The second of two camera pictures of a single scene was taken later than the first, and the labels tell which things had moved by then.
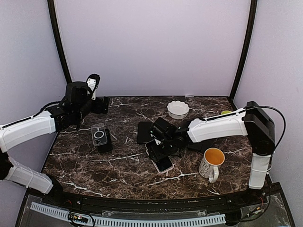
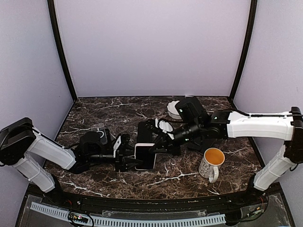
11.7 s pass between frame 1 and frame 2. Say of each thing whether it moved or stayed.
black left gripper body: moved
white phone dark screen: moved
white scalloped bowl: stayed
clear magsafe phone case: stayed
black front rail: stayed
